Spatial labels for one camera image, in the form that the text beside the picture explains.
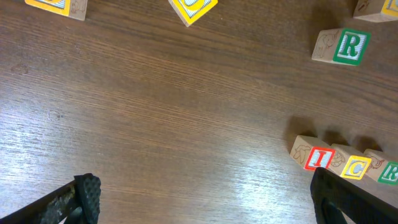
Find yellow C block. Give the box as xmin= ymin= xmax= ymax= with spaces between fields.
xmin=328 ymin=144 xmax=372 ymax=180

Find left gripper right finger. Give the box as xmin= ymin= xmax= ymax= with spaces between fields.
xmin=310 ymin=167 xmax=397 ymax=224

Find yellow O block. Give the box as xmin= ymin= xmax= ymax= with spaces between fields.
xmin=169 ymin=0 xmax=218 ymax=27

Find green r block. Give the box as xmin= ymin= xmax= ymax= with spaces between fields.
xmin=312 ymin=28 xmax=371 ymax=66
xmin=364 ymin=149 xmax=397 ymax=185

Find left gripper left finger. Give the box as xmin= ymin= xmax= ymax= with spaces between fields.
xmin=1 ymin=173 xmax=101 ymax=224

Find yellow S block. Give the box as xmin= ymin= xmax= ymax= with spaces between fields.
xmin=353 ymin=0 xmax=397 ymax=22

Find red I block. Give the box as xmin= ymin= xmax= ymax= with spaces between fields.
xmin=290 ymin=135 xmax=336 ymax=171

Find yellow block lower left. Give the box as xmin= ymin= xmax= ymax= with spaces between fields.
xmin=25 ymin=0 xmax=88 ymax=21

